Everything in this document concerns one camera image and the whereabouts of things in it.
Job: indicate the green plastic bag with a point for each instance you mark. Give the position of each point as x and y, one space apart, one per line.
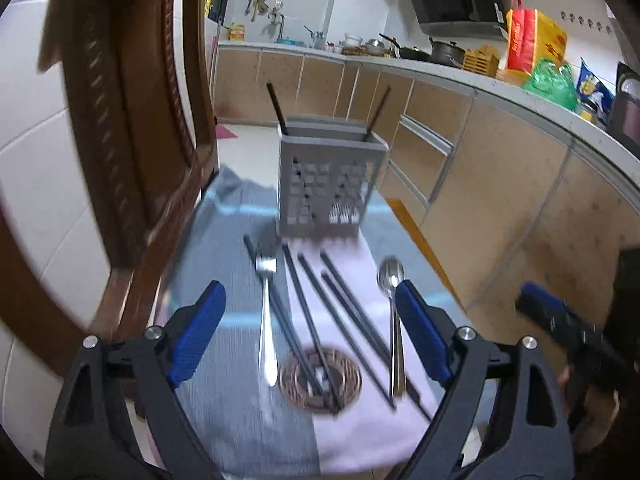
552 82

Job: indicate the carved wooden chair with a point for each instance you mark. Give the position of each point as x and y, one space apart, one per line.
125 110

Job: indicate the white bowls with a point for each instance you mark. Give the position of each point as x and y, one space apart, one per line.
352 40

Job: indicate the person's right hand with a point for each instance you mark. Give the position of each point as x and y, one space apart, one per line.
602 417

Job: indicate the row of wall hooks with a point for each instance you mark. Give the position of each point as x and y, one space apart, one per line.
585 20

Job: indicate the steel fork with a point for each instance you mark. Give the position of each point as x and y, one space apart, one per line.
267 320

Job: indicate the grey plastic utensil holder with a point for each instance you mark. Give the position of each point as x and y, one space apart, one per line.
325 160

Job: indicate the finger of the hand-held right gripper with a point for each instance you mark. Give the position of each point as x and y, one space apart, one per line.
560 317

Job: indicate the yellow box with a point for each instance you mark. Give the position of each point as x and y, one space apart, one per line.
236 31

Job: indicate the grey and pink printed cloth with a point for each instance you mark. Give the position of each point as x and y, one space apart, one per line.
225 270

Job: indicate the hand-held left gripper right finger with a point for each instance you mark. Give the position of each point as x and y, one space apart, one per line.
422 330

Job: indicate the steel spoon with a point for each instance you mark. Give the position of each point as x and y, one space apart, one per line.
390 275

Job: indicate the bamboo rack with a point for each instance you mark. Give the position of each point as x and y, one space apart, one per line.
481 60

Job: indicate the red and yellow bag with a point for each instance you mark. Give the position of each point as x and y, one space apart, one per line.
532 40

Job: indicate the black wok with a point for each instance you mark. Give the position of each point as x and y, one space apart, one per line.
410 51

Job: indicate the pink floor mat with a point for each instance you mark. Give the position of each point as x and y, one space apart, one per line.
225 132

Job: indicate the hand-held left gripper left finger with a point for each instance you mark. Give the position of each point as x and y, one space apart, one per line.
197 330

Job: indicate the black cooking pot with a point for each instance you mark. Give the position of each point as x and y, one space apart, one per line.
445 52

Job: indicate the black kitchen appliance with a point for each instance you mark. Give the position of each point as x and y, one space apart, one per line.
627 105

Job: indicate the blue snack packet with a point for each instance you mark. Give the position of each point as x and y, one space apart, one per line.
592 87

